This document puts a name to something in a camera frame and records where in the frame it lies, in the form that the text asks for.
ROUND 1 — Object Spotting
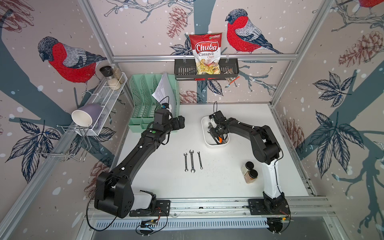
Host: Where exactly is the small silver wrench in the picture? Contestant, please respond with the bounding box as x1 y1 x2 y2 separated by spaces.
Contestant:
184 153 189 172

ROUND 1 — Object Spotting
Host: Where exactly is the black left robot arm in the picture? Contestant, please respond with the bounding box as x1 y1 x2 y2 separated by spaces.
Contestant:
94 108 185 219

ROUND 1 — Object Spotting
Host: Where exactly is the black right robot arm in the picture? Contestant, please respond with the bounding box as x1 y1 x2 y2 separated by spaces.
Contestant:
209 111 285 213

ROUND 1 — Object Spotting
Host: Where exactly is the white plastic storage box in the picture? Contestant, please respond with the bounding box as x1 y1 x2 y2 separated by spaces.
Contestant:
201 116 230 149

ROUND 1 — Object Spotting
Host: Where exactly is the white paper stack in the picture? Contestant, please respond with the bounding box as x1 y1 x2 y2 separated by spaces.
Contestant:
152 73 177 117

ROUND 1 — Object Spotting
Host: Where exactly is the black lid spice jar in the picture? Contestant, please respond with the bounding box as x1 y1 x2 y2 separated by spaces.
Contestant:
241 161 255 176
100 66 121 91

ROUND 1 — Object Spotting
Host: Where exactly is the green plastic file organizer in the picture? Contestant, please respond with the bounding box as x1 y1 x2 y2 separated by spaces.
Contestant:
129 74 162 133

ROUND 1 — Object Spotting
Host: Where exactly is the spice jar brown powder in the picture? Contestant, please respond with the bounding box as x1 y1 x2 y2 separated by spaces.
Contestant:
244 169 259 184

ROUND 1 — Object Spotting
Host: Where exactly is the clear glass jar on shelf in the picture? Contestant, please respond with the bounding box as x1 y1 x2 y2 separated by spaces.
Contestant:
111 64 125 84

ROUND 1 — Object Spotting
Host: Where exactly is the red cassava chips bag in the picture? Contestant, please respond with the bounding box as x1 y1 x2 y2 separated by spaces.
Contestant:
189 33 222 75

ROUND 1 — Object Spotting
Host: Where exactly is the purple white cup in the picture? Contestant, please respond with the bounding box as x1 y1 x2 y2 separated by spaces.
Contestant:
71 104 103 127

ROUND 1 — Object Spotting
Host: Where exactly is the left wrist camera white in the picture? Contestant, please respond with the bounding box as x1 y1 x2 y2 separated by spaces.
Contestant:
161 103 172 111

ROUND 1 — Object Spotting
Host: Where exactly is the black wire wall basket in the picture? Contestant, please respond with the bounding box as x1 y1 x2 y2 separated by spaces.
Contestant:
174 59 240 80

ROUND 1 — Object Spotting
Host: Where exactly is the white wire wall shelf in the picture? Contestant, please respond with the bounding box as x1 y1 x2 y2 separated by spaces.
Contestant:
84 73 128 136

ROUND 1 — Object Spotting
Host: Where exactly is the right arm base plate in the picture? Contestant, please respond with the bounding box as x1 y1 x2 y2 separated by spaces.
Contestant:
248 199 291 216

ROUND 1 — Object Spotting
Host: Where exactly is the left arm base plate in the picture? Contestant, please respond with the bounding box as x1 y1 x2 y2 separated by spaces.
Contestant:
129 200 171 217

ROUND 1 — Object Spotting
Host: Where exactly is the wire cup holder rack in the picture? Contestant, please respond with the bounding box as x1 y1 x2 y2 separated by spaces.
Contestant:
35 125 92 163

